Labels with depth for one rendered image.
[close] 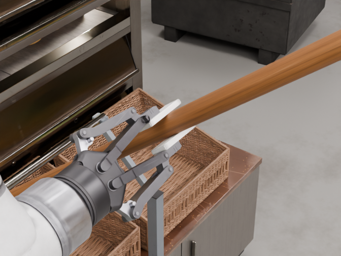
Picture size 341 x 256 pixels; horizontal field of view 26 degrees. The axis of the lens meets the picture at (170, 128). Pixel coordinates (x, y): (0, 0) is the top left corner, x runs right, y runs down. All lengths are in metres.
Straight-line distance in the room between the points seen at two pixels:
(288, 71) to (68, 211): 0.29
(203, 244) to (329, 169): 1.33
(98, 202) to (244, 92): 0.21
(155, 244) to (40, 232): 1.78
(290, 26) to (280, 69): 4.07
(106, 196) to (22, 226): 0.13
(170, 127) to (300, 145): 3.37
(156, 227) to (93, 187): 1.66
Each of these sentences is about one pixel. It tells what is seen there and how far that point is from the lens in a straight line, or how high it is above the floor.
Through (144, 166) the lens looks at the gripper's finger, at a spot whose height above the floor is 1.95.
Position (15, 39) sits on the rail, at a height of 1.44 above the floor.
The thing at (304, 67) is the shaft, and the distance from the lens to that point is 0.83.
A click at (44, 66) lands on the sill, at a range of 2.71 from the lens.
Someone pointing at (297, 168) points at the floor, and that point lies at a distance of 4.15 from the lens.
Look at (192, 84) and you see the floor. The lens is 4.83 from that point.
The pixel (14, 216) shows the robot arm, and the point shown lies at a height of 2.02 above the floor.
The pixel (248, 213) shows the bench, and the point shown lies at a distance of 3.36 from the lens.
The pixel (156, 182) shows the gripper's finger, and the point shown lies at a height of 1.93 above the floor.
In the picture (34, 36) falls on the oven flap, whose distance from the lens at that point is 2.40.
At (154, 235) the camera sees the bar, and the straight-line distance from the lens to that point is 2.54.
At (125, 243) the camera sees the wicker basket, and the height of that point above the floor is 0.72.
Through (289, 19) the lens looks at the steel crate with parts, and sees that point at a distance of 4.86.
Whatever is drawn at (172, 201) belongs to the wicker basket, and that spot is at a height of 0.72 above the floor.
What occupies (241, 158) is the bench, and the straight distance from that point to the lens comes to 3.22.
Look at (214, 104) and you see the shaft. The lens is 0.92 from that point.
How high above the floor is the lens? 2.52
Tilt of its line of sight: 35 degrees down
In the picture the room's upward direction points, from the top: straight up
